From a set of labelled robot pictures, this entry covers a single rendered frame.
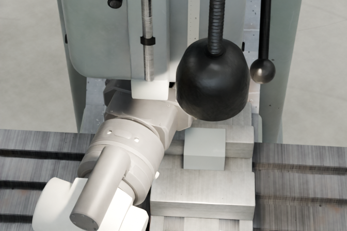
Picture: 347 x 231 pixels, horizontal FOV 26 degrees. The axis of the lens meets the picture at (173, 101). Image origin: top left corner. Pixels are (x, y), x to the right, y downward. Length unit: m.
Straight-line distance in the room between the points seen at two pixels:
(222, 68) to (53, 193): 0.27
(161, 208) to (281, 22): 0.50
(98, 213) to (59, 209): 0.06
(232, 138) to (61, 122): 1.47
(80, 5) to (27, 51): 2.02
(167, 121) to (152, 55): 0.16
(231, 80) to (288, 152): 0.60
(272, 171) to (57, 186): 0.50
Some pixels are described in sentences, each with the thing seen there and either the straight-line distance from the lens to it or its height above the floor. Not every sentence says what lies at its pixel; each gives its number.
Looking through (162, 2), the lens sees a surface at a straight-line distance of 0.73.
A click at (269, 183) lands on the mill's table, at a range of 1.24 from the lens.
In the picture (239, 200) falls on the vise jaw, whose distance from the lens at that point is 1.08.
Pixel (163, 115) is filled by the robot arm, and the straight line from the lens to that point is 0.93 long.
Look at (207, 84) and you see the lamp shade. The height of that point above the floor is 1.46.
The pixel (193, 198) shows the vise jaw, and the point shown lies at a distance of 1.08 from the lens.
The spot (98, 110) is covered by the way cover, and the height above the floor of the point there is 0.91.
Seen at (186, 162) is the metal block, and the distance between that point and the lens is 1.10.
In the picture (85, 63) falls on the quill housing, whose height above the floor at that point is 1.35.
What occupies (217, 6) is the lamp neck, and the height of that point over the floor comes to 1.53.
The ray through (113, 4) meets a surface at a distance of 0.73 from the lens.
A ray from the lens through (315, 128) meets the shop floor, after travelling 2.57.
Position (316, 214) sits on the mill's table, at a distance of 1.22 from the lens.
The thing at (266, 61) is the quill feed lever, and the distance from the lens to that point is 0.85.
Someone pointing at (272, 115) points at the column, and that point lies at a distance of 1.63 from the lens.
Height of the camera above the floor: 1.97
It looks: 49 degrees down
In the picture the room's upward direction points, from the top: straight up
